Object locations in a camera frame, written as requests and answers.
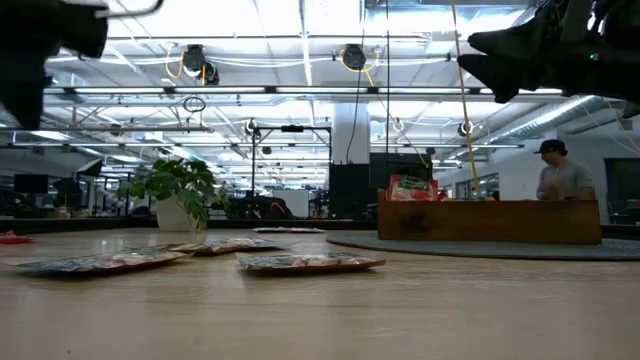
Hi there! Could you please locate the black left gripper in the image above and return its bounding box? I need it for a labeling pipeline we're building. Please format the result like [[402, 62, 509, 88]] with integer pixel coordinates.
[[0, 0, 110, 132]]

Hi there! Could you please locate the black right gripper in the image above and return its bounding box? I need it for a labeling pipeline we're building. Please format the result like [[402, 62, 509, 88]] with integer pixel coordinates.
[[456, 20, 640, 120]]

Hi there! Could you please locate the red tea packet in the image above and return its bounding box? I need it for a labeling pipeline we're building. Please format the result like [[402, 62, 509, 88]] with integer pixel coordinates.
[[386, 173, 440, 203], [0, 230, 36, 246]]

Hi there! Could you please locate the wooden compartment tray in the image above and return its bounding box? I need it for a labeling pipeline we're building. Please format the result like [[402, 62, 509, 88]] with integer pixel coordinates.
[[376, 187, 603, 246]]

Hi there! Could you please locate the small black monitor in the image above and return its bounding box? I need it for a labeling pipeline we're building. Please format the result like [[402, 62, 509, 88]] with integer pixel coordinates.
[[13, 173, 50, 196]]

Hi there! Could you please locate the person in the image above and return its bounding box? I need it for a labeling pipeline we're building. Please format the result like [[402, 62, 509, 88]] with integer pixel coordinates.
[[531, 138, 597, 202]]

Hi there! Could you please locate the long ceiling light bar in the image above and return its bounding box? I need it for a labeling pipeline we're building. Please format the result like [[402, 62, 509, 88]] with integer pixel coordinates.
[[42, 85, 566, 96], [9, 141, 525, 150]]

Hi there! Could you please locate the large black monitor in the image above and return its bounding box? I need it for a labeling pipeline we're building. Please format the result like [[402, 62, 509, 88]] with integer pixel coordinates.
[[368, 152, 434, 191]]

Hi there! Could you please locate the green potted plant white pot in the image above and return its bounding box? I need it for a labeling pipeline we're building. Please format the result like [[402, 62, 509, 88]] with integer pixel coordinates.
[[116, 158, 232, 234]]

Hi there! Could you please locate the round grey woven mat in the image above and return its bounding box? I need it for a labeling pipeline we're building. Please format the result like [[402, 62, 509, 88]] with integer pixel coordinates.
[[325, 232, 640, 262]]

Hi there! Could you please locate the black cabinet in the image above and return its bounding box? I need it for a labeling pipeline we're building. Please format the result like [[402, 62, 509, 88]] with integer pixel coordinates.
[[328, 162, 371, 220]]

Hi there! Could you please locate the black office chair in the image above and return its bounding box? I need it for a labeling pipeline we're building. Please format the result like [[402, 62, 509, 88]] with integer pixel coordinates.
[[249, 195, 296, 220]]

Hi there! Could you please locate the yellow hanging cable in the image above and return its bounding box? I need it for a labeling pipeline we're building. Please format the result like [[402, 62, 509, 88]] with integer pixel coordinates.
[[449, 0, 482, 197]]

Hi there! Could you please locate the black hanging cable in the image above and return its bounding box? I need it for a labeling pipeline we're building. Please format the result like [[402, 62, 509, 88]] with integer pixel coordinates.
[[346, 29, 366, 165], [384, 0, 391, 154]]

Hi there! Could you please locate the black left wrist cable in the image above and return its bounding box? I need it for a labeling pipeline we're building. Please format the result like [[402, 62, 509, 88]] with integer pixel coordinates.
[[93, 0, 166, 20]]

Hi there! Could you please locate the hanging coiled cable loop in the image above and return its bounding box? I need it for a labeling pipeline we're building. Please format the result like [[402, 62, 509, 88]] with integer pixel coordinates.
[[182, 95, 208, 114]]

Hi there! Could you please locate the dark wall screen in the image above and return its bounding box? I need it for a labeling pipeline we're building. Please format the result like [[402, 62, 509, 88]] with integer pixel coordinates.
[[603, 157, 640, 224]]

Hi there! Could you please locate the black gantry frame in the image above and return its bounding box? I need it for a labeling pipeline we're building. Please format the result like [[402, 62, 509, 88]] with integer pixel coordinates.
[[251, 124, 333, 194]]

